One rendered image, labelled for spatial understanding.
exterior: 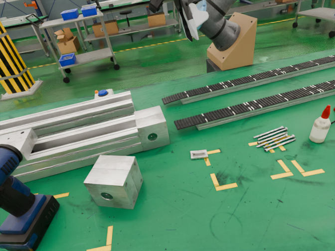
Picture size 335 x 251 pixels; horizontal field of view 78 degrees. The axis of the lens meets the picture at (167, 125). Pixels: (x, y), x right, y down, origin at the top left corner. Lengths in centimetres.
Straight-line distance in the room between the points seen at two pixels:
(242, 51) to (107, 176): 90
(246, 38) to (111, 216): 96
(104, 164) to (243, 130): 45
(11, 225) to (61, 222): 10
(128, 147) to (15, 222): 32
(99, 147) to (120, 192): 20
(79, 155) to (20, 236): 24
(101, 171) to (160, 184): 16
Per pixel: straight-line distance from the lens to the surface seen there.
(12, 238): 60
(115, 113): 81
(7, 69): 395
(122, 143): 65
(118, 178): 50
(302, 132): 76
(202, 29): 113
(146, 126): 62
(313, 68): 117
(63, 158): 70
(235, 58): 116
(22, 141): 73
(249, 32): 115
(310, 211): 57
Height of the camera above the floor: 124
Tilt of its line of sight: 36 degrees down
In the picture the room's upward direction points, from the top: 10 degrees counter-clockwise
